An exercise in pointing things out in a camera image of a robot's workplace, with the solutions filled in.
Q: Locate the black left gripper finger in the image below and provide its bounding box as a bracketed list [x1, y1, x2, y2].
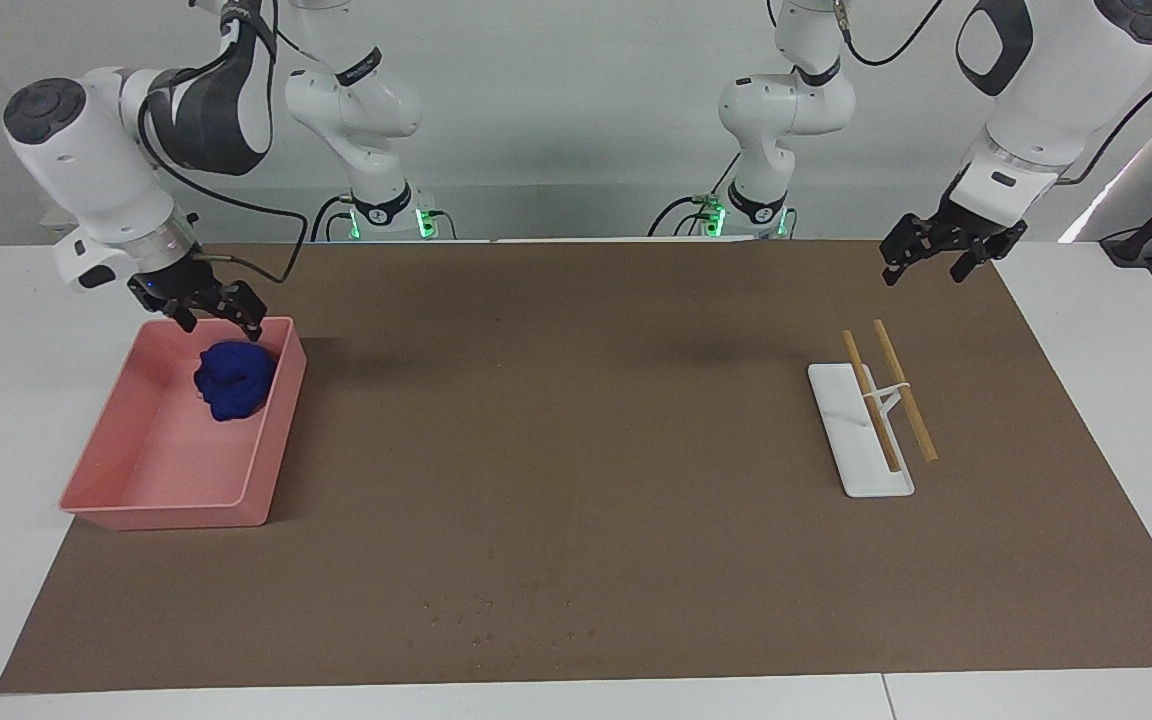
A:
[880, 214, 943, 289]
[950, 238, 1013, 285]

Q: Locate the blue towel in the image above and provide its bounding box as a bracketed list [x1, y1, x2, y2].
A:
[193, 340, 278, 423]

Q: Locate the wooden dowel rod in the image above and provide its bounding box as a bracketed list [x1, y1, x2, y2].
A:
[842, 330, 903, 474]
[873, 319, 939, 464]

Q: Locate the pink plastic bin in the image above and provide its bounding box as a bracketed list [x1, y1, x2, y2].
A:
[58, 317, 308, 531]

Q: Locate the white leaning panel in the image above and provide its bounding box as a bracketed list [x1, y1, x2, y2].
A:
[1057, 64, 1152, 245]

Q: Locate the white rack base tray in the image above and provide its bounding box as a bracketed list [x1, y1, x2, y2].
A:
[807, 362, 916, 499]

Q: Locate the brown table mat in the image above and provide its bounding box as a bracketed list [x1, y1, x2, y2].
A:
[0, 240, 1152, 695]

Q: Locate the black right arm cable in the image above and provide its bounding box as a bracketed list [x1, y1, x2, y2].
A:
[136, 0, 313, 287]

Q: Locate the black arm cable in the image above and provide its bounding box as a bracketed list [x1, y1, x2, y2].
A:
[834, 0, 1152, 188]
[136, 0, 313, 287]

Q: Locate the black base power cable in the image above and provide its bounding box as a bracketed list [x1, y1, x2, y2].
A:
[647, 150, 739, 239]
[310, 194, 359, 244]

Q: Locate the white rack wire support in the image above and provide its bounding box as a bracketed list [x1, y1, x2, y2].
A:
[861, 380, 913, 423]

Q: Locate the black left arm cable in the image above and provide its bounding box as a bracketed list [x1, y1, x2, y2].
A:
[834, 0, 1152, 188]

